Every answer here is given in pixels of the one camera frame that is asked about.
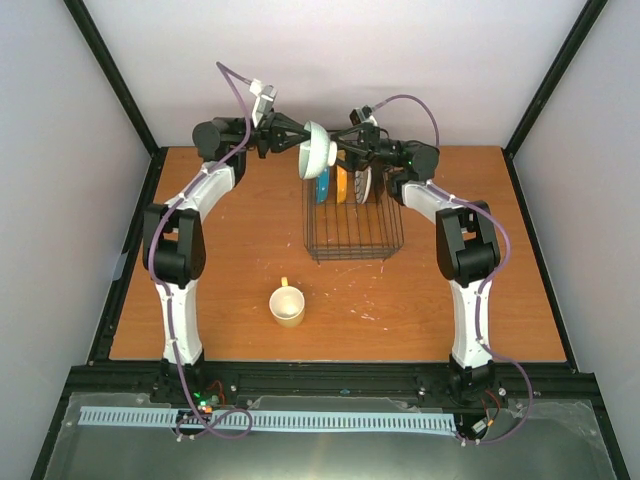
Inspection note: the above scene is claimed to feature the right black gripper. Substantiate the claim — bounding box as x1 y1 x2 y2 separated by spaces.
321 123 408 174

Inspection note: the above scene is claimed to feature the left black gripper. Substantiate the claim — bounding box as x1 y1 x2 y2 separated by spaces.
221 108 310 158

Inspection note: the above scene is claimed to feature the orange polka dot plate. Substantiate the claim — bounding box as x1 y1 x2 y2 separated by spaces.
335 165 348 204

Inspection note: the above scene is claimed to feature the light green ceramic bowl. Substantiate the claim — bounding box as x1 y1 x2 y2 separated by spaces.
298 121 338 180

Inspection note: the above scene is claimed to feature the white blue striped plate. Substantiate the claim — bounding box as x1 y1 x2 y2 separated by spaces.
354 167 372 204

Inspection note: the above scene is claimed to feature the teal polka dot plate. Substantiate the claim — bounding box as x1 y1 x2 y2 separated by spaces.
315 168 330 204

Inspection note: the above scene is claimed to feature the dark wire dish rack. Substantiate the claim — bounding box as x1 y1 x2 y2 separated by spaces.
302 164 404 263

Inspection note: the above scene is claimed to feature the cream yellow mug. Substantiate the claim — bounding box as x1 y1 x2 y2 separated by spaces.
268 277 306 328

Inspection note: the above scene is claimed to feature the black bottom plate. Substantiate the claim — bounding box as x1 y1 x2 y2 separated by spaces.
371 170 386 203

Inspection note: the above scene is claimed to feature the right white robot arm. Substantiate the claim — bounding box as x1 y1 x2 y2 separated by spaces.
329 123 501 404

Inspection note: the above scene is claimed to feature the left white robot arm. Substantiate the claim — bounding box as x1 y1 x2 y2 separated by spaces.
143 111 311 369

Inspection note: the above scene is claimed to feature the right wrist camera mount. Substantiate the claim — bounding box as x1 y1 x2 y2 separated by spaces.
349 105 379 131

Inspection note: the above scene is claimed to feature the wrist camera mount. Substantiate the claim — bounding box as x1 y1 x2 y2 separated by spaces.
249 79 278 128
349 105 379 131

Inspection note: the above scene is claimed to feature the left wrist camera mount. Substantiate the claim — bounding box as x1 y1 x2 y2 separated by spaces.
249 79 278 128

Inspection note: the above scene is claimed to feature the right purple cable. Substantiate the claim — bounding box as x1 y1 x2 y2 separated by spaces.
372 94 535 446

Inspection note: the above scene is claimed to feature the purple cable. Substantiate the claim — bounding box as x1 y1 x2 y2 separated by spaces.
148 61 254 440
372 94 535 446

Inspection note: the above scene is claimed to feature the left black frame post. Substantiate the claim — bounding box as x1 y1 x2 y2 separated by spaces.
62 0 164 161

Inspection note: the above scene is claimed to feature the black frame post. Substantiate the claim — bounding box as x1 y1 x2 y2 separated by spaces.
503 0 610 156
62 0 164 161

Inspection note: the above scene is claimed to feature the right black frame post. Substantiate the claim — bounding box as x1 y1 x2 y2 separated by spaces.
503 0 610 156

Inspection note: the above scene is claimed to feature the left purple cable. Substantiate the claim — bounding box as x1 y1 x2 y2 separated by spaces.
148 61 254 440

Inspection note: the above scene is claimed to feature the black aluminium frame base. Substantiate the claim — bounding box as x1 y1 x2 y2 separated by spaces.
31 300 629 479

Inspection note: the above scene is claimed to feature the light blue slotted cable duct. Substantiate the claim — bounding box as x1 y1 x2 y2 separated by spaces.
77 406 456 436

